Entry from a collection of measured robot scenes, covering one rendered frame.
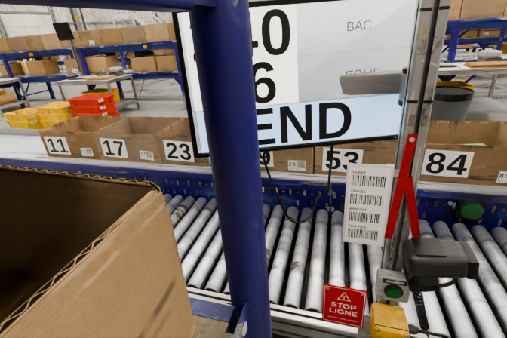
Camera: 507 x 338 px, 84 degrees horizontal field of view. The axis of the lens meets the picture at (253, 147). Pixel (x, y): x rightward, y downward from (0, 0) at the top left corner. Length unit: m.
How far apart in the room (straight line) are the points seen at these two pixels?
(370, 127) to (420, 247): 0.26
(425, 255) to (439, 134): 0.99
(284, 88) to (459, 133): 1.14
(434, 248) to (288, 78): 0.44
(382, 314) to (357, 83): 0.53
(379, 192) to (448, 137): 1.01
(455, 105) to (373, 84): 3.40
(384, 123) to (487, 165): 0.73
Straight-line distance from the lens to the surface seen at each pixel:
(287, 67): 0.60
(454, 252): 0.68
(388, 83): 0.65
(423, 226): 1.31
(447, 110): 4.02
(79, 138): 1.84
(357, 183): 0.61
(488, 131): 1.64
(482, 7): 6.03
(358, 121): 0.66
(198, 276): 1.06
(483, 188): 1.37
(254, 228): 0.17
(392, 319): 0.81
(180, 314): 0.18
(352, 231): 0.68
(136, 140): 1.58
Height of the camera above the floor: 1.50
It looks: 23 degrees down
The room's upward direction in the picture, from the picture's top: 5 degrees counter-clockwise
